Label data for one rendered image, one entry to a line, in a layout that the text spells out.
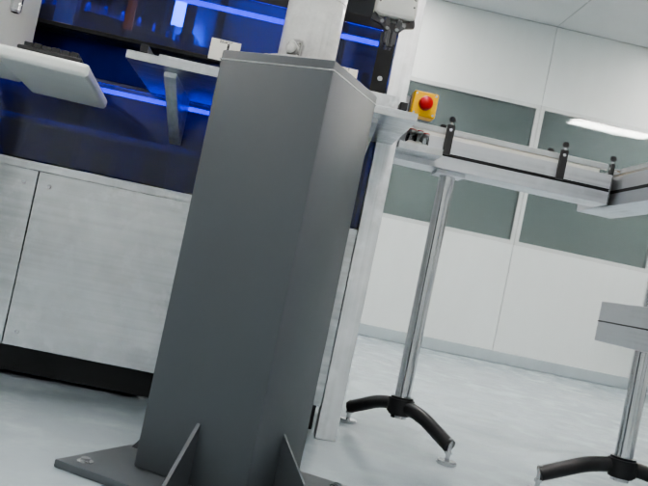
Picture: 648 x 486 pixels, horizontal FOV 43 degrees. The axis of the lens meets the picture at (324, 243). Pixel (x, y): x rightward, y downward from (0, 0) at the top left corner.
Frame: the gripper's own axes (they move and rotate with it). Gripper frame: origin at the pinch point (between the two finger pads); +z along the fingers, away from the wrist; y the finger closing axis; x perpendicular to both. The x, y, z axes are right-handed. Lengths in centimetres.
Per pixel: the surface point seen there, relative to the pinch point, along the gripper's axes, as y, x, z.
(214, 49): 45, -38, 2
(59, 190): 78, -38, 50
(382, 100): -1.4, -0.9, 14.3
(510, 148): -48, -52, 9
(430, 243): -30, -53, 43
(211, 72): 39.5, 1.8, 17.2
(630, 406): -86, -21, 76
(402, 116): -6.6, 1.8, 17.5
